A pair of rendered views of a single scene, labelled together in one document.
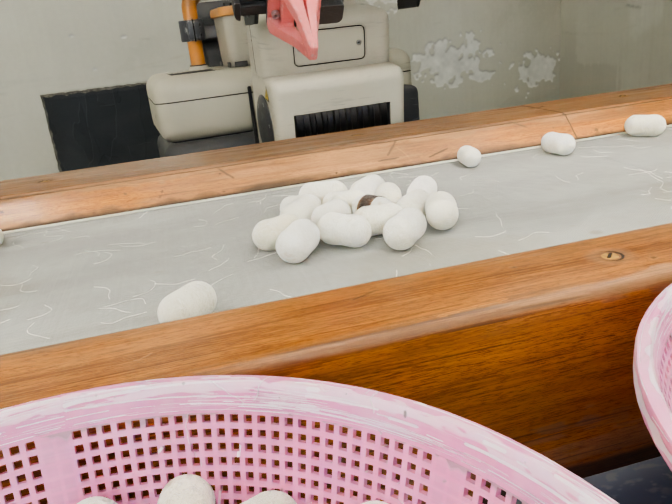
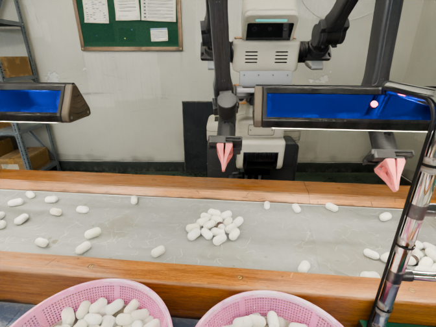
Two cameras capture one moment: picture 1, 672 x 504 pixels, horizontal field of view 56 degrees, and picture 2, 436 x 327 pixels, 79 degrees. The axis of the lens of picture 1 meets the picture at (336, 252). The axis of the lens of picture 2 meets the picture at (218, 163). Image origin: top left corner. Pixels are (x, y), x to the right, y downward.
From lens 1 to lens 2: 0.37 m
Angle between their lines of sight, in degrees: 17
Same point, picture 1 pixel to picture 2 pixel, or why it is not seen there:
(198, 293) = (160, 250)
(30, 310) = (132, 235)
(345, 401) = (157, 300)
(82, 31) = (199, 80)
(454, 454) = (166, 318)
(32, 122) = (178, 109)
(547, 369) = (213, 299)
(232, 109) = not seen: hidden behind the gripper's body
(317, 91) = (252, 145)
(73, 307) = (140, 237)
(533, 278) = (218, 278)
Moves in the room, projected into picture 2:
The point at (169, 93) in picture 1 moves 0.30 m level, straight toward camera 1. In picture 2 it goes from (211, 128) to (204, 145)
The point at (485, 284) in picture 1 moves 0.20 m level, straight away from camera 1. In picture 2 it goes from (207, 276) to (252, 224)
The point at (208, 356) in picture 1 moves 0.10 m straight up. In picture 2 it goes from (147, 276) to (141, 234)
